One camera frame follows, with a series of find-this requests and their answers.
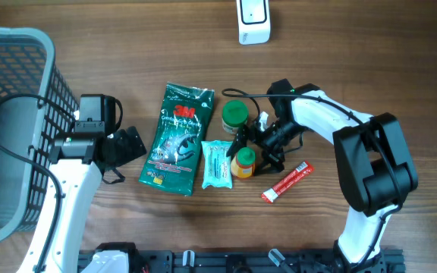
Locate white barcode scanner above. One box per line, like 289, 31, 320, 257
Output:
236, 0, 271, 46

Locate green 3M glove packet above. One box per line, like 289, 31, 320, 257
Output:
139, 83, 215, 196

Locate red snack packet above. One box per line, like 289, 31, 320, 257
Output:
261, 161, 315, 204

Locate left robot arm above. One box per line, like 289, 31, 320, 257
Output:
18, 95, 146, 272

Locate black left camera cable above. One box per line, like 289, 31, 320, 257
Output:
0, 93, 79, 273

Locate green lid small jar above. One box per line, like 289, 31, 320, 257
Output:
222, 100, 249, 134

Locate light green wipes pack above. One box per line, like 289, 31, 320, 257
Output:
201, 140, 233, 189

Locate grey plastic shopping basket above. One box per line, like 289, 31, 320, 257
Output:
0, 27, 78, 242

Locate red sauce bottle green cap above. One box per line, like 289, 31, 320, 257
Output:
231, 147, 256, 179

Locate black right camera cable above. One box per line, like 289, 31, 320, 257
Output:
221, 87, 405, 272

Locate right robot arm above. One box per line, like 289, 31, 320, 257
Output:
227, 79, 418, 272

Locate black camera cable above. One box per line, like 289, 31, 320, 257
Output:
221, 87, 405, 272
0, 93, 79, 273

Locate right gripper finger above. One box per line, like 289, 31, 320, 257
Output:
226, 125, 249, 158
254, 151, 285, 175

